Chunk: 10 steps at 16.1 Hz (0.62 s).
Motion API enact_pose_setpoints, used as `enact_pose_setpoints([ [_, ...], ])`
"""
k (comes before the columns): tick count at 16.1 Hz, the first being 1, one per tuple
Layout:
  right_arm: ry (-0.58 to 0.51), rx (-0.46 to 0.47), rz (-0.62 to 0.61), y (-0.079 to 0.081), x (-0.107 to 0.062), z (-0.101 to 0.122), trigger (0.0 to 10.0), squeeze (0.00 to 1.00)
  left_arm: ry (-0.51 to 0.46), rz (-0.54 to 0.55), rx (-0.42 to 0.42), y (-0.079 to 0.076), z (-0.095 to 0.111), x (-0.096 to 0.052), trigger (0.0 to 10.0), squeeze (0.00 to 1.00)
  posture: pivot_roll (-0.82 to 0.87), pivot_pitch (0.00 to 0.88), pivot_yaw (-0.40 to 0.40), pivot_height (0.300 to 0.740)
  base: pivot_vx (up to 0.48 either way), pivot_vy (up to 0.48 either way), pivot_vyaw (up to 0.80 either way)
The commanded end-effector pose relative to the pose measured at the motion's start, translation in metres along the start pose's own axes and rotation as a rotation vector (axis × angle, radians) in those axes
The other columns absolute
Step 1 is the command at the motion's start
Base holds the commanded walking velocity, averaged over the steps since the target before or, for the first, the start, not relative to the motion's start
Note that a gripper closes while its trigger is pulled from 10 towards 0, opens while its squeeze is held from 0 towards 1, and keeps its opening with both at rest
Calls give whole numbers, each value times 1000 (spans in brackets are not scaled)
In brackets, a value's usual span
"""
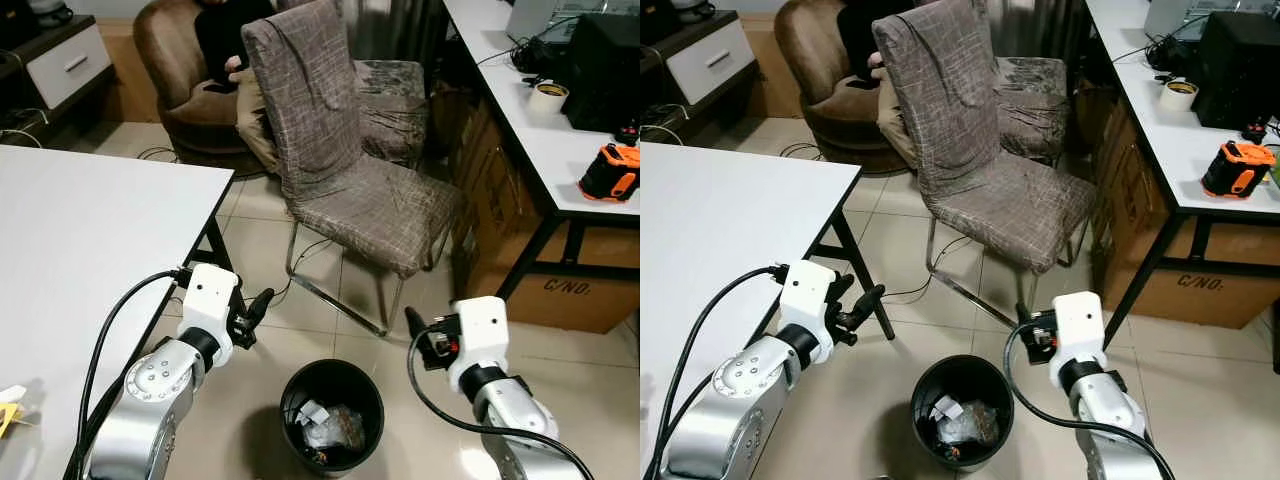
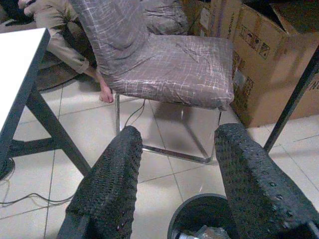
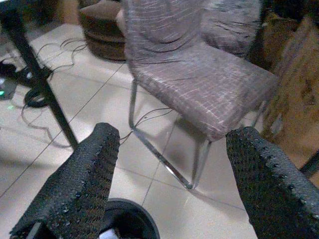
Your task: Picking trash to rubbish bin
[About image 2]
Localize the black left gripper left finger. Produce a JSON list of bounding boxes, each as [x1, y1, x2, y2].
[[66, 125, 144, 239]]

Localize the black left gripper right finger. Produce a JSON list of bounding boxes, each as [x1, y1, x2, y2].
[[214, 123, 319, 239]]

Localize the grey crumpled trash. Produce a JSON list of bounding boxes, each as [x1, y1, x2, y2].
[[179, 224, 226, 239]]

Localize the black round rubbish bin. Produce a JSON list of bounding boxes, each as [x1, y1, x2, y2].
[[168, 193, 236, 239]]

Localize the thin black slanted leg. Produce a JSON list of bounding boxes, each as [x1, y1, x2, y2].
[[263, 47, 319, 153]]

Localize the black round floor base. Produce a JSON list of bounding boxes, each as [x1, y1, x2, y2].
[[0, 156, 16, 180]]

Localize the large brown cardboard box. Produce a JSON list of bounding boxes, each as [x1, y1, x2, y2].
[[231, 2, 319, 128]]

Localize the grey checked cover metal chair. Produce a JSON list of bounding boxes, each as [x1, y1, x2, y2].
[[71, 0, 235, 165]]

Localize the seated person beige trousers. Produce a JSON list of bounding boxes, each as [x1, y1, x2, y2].
[[18, 0, 118, 103]]

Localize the grey checked cushion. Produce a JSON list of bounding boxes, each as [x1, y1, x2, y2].
[[144, 0, 190, 36]]

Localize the cardboard box purple print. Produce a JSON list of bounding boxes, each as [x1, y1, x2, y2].
[[183, 0, 243, 40]]

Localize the grey cable under chair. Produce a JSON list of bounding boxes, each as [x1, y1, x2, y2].
[[124, 99, 146, 128]]

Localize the thin floor cable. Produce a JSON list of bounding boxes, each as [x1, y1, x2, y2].
[[0, 171, 76, 208]]

